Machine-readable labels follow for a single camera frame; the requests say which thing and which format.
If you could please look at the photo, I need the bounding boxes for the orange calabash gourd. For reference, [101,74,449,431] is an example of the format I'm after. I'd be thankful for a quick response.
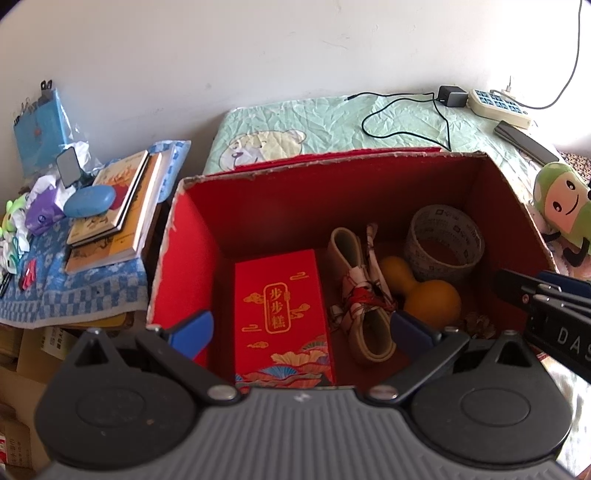
[380,256,462,330]

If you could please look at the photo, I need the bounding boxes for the beige belt with scarf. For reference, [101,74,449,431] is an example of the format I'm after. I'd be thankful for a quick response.
[328,224,397,365]

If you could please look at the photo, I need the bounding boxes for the small red gift box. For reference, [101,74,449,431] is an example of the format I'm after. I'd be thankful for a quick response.
[233,249,332,393]

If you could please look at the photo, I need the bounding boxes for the printed packing tape roll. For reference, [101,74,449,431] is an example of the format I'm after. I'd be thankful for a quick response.
[404,205,485,283]

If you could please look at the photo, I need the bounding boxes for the large red cardboard box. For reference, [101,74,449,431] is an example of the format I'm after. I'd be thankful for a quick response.
[148,150,551,391]

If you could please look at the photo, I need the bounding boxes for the green bean plush toy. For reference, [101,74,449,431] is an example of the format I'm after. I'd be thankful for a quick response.
[533,162,591,267]

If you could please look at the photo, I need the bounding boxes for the stack of books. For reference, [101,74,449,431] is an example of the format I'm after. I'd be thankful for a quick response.
[65,151,169,274]

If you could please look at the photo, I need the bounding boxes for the blue checkered cloth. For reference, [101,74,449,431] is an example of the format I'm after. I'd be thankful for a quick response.
[0,139,192,331]

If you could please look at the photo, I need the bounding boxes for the brown cardboard boxes pile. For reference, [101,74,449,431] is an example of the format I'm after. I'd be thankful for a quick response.
[1,325,75,472]

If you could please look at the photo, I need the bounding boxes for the blue glasses case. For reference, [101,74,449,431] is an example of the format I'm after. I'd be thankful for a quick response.
[63,185,115,218]

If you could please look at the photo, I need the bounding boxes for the purple toy figure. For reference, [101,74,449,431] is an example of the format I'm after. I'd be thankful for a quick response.
[25,189,64,236]

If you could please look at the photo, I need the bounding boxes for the green white small toys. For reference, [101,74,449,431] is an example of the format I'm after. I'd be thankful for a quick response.
[1,194,30,279]

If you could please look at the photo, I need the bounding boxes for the small square mirror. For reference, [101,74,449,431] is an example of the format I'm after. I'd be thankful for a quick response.
[56,147,83,188]

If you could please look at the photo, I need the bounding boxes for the white power strip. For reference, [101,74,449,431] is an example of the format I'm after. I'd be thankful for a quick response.
[468,89,532,129]

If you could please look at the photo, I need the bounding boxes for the black charger adapter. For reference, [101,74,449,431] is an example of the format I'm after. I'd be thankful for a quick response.
[437,85,468,108]

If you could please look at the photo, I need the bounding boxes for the blue plastic document bag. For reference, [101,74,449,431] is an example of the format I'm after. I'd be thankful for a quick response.
[13,79,87,181]

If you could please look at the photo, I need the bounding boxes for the black charger cable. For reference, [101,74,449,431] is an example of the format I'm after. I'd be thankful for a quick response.
[344,91,453,152]

